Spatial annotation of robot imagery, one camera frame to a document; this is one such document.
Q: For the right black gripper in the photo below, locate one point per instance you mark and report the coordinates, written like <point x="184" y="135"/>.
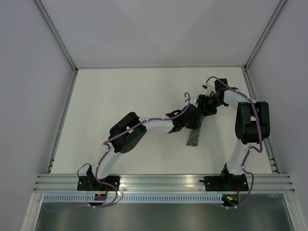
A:
<point x="202" y="99"/>

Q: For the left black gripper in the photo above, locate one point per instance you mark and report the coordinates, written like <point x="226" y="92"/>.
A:
<point x="196" y="123"/>

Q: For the grey cloth napkin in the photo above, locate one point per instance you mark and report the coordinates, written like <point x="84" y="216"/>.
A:
<point x="193" y="139"/>

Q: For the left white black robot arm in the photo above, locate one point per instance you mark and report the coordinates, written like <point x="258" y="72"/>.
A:
<point x="128" y="132"/>

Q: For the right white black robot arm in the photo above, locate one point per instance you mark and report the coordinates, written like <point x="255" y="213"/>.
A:
<point x="252" y="126"/>

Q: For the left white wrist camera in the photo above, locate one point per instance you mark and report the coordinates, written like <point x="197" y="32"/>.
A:
<point x="194" y="101"/>

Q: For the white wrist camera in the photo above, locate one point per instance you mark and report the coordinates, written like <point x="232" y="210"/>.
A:
<point x="209" y="89"/>
<point x="194" y="101"/>

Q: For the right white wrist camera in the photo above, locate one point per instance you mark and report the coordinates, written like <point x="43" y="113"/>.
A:
<point x="209" y="89"/>

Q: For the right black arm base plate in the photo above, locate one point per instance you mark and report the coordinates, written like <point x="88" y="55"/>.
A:
<point x="230" y="184"/>

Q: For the aluminium front rail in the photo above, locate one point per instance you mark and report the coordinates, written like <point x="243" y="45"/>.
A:
<point x="154" y="183"/>

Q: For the white slotted cable duct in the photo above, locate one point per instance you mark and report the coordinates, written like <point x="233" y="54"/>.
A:
<point x="203" y="198"/>

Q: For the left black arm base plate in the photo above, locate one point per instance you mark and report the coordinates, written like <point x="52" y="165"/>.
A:
<point x="110" y="183"/>

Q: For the right aluminium frame post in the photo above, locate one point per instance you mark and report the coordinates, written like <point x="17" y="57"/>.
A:
<point x="269" y="25"/>

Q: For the aluminium frame post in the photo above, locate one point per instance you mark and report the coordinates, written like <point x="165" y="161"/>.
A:
<point x="269" y="25"/>
<point x="54" y="32"/>

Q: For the left aluminium frame post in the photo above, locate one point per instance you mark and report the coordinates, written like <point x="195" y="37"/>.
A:
<point x="54" y="32"/>

